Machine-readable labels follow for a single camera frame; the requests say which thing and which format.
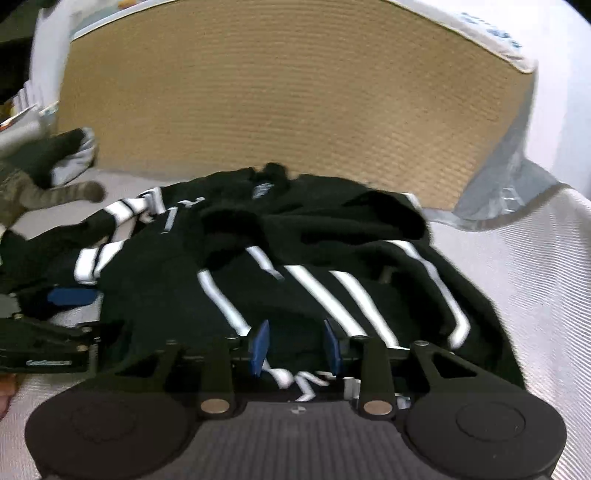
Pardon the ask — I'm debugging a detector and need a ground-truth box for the black grey folded garment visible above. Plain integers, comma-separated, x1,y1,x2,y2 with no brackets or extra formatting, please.
5,127,98,190

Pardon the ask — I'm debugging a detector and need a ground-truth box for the black printed sweatshirt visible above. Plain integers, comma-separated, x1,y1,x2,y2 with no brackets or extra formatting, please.
1,164,524,401

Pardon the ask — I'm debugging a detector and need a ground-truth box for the grey tabby cat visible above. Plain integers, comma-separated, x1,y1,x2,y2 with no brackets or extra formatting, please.
0,160,105,228

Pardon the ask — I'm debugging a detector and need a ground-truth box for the woven tan upright mattress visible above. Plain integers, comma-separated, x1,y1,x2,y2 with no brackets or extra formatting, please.
57,1,534,210

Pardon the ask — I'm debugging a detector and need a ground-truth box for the grey patterned bed sheet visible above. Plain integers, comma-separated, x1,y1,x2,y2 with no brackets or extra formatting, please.
423,88,567,232

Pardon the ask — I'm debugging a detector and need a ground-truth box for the cluttered side desk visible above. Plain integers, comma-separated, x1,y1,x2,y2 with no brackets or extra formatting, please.
0,80,59,157

